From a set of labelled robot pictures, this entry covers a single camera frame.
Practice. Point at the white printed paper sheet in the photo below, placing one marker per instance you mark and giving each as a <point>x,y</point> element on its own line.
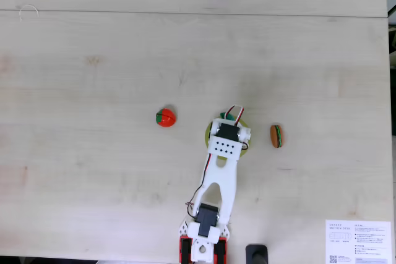
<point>355,245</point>

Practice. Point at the green toy cucumber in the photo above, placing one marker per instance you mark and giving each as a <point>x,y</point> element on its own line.
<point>230,117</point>

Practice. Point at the red toy strawberry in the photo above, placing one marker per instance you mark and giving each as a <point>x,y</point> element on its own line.
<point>167,118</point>

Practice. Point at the yellowish packing tape roll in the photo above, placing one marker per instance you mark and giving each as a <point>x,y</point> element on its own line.
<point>208,137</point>

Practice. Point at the toy hamburger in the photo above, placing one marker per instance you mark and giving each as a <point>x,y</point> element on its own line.
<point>276,136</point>

